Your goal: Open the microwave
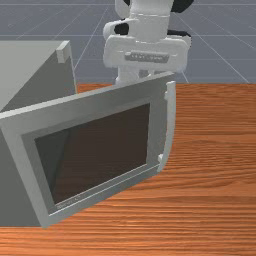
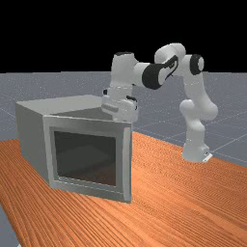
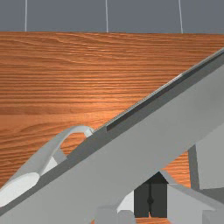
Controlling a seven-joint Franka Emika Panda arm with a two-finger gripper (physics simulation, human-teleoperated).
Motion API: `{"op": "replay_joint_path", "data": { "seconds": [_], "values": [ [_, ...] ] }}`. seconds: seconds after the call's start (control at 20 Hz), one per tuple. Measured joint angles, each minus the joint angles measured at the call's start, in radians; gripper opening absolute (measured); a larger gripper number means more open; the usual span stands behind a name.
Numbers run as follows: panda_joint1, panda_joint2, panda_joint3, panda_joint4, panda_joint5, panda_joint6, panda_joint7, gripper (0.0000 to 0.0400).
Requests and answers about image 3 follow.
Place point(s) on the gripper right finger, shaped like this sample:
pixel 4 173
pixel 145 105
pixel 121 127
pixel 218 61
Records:
pixel 180 207

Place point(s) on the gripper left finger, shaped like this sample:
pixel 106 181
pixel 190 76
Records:
pixel 142 201

